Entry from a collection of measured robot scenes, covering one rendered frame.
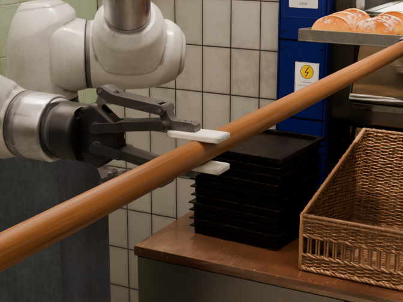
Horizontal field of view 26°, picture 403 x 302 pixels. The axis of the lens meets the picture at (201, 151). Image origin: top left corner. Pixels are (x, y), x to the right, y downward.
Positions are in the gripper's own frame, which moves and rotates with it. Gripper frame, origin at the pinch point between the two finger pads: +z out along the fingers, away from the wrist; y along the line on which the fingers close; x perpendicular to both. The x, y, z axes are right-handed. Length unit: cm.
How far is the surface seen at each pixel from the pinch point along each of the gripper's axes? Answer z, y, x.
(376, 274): -7, 59, -105
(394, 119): -19, 32, -155
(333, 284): -16, 62, -101
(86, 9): -122, 6, -149
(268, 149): -46, 37, -126
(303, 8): -47, 1, -152
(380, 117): -23, 32, -155
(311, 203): -27, 45, -111
